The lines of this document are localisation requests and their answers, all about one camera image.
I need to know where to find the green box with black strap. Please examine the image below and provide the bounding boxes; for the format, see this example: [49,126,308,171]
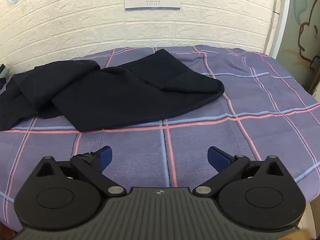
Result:
[0,64,12,89]

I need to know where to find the cartoon printed wall panel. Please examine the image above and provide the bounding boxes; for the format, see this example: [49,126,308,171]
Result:
[276,0,320,98]

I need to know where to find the dark navy pants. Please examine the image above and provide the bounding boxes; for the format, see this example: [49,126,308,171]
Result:
[0,49,225,132]

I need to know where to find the purple plaid bed sheet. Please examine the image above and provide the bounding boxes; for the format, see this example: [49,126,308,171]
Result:
[0,44,320,233]

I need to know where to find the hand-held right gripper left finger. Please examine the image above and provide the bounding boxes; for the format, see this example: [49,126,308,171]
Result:
[36,146,127,197]

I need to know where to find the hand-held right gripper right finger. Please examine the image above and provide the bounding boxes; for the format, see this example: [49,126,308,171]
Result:
[195,146,285,197]

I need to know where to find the white door frame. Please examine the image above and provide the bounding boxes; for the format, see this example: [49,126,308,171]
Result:
[265,0,293,60]

